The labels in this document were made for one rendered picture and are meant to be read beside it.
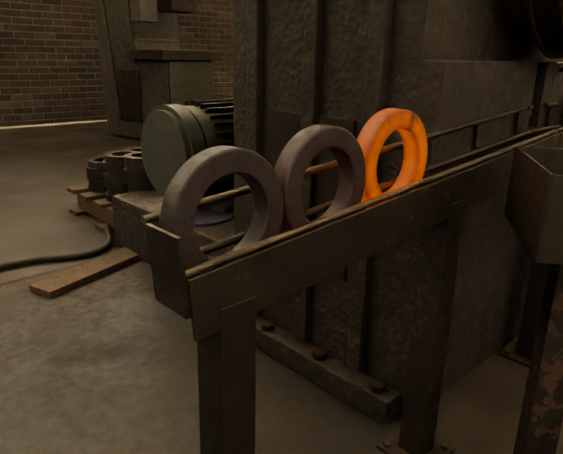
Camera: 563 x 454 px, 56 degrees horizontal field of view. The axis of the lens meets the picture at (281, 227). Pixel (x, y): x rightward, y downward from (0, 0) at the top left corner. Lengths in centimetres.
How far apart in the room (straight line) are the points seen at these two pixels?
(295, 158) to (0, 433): 105
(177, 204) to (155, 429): 87
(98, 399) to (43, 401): 14
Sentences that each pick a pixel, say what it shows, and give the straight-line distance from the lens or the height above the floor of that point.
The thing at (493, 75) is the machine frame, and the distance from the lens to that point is 137.
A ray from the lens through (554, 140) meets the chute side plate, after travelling 148.
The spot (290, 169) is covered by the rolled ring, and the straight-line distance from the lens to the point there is 75.
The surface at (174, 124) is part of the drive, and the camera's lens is 208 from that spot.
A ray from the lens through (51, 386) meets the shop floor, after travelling 164.
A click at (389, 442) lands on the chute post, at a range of 137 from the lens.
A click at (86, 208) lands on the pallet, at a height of 4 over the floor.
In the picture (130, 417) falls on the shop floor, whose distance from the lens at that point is 147.
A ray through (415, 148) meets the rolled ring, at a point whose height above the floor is 72.
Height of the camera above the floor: 88
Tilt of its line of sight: 18 degrees down
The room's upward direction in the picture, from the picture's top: 1 degrees clockwise
